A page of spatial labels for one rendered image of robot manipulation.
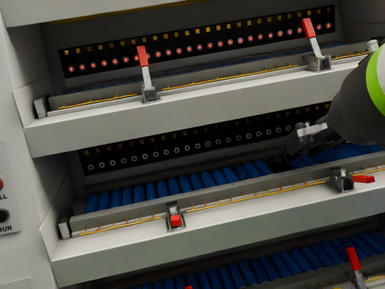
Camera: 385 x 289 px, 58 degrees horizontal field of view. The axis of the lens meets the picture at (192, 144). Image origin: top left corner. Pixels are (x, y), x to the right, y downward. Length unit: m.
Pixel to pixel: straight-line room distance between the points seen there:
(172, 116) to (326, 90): 0.24
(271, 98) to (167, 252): 0.27
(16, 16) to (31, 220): 0.28
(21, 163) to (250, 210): 0.33
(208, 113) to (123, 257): 0.24
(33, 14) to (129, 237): 0.34
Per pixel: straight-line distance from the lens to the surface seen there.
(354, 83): 0.38
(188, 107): 0.50
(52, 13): 0.56
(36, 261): 0.54
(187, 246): 0.52
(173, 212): 0.52
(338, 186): 0.58
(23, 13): 0.57
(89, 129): 0.51
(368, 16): 0.76
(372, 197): 0.60
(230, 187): 0.55
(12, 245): 0.55
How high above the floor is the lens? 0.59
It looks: level
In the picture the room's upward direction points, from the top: 11 degrees counter-clockwise
